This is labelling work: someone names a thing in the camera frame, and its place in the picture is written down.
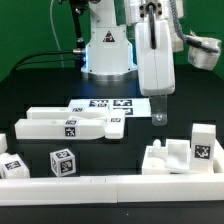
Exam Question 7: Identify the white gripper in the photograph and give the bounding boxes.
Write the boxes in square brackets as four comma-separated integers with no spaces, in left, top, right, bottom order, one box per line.
[135,20,175,126]

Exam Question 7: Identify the white chair seat block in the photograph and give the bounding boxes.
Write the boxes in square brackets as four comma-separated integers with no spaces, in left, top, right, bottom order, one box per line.
[141,139,190,175]

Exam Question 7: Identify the white tagged block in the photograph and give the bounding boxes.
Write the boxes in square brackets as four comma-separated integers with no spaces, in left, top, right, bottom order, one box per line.
[0,153,30,179]

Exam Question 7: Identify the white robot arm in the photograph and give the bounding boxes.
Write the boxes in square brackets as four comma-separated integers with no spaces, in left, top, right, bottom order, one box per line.
[81,0,184,126]

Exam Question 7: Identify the white tagged sheet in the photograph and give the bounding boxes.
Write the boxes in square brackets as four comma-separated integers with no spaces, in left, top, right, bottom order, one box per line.
[69,98,151,117]

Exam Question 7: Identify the white tagged cube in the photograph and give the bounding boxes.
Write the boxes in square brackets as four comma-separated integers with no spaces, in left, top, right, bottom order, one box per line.
[50,148,76,177]

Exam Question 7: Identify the white block left edge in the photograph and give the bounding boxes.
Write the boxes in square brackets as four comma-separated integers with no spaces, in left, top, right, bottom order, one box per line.
[0,134,7,154]

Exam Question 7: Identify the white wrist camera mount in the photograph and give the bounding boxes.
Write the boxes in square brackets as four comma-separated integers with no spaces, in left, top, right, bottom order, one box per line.
[187,36,222,71]

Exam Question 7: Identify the white right rail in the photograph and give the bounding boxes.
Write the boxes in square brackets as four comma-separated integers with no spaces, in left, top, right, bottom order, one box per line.
[214,141,224,173]

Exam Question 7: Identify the white rail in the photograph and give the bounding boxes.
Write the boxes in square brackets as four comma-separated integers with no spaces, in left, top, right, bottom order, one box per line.
[214,141,224,173]
[0,173,224,206]

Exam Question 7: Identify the white front rail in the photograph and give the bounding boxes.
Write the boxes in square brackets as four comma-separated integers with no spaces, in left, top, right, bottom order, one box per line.
[0,173,224,206]

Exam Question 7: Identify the black cable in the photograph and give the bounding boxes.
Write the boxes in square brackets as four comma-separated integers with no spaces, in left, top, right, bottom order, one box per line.
[9,48,84,75]

